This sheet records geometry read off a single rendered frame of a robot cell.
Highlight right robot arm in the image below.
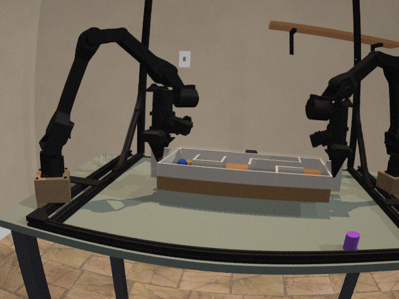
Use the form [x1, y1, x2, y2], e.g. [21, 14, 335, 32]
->
[39, 27, 199, 178]

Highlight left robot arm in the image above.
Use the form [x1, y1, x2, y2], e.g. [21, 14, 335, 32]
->
[305, 51, 399, 177]

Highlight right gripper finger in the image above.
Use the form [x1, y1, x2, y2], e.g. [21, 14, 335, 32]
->
[148, 140, 169, 161]
[165, 137, 175, 147]

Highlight purple cylinder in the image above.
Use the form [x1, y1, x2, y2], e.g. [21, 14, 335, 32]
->
[343, 231, 360, 250]

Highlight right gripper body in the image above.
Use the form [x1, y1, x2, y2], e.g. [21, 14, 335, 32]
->
[140, 108, 180, 143]

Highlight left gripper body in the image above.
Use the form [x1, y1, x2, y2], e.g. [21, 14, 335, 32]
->
[322, 121, 353, 158]

